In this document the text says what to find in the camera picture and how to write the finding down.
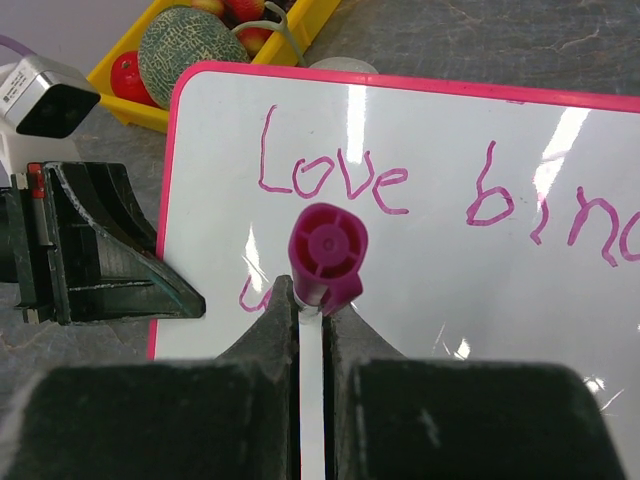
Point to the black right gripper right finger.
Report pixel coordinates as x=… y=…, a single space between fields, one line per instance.
x=388 y=416

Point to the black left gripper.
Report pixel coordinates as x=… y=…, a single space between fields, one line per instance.
x=84 y=251

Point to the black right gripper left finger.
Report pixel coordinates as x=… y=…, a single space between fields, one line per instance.
x=233 y=417

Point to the white marker purple cap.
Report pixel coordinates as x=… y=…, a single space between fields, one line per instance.
x=326 y=250

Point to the pink framed whiteboard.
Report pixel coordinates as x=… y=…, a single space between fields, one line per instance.
x=503 y=222

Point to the white whiteboard eraser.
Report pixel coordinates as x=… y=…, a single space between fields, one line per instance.
x=345 y=64

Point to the red tomato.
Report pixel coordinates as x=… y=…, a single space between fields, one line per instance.
x=126 y=82

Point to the green netted melon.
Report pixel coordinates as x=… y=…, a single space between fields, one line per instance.
x=178 y=38

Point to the yellow plastic bin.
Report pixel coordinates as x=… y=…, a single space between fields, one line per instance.
x=305 y=21

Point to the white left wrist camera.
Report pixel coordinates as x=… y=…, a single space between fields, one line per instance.
x=42 y=103

